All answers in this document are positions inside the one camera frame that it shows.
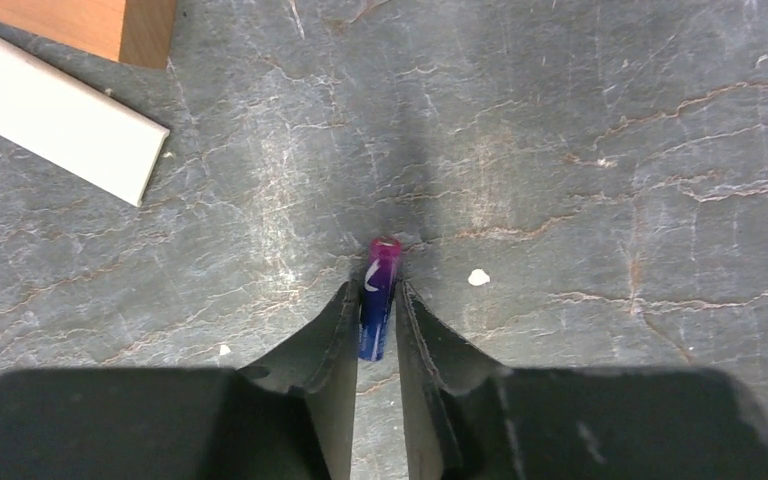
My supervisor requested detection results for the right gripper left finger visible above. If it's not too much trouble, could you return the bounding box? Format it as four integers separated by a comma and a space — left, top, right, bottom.
0, 281, 360, 479

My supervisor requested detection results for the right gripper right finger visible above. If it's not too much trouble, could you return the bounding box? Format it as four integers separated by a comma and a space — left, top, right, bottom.
395, 281, 768, 479

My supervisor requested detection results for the blue purple AAA battery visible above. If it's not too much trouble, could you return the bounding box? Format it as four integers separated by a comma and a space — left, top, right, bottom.
358, 237, 402, 362

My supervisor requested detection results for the white remote battery cover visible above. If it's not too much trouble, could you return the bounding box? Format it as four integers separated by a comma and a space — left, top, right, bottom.
0, 38, 169, 206

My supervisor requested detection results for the rectangular wooden block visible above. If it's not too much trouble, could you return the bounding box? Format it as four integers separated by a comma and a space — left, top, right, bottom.
0, 0, 177, 69

